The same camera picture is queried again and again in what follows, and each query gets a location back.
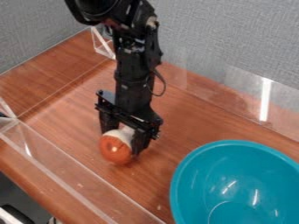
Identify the clear acrylic back barrier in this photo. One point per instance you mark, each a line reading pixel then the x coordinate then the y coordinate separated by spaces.
pixel 264 101

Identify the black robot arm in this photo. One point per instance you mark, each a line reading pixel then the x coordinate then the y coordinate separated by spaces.
pixel 133 29

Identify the black white object bottom left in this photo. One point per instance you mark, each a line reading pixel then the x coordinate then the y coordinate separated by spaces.
pixel 12 216

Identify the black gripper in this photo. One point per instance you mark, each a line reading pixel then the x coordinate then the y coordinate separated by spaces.
pixel 128 107

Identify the clear acrylic front barrier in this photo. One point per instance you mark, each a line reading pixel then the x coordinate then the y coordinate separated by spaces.
pixel 65 187

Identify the blue plastic bowl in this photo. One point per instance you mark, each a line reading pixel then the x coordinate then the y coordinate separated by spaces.
pixel 235 182

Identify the clear acrylic barrier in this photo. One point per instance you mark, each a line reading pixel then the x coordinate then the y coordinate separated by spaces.
pixel 264 101
pixel 65 187

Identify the clear acrylic corner bracket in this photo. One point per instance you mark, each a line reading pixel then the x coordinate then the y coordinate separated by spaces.
pixel 101 45

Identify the brown white toy mushroom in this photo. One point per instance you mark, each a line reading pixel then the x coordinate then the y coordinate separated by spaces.
pixel 115 145

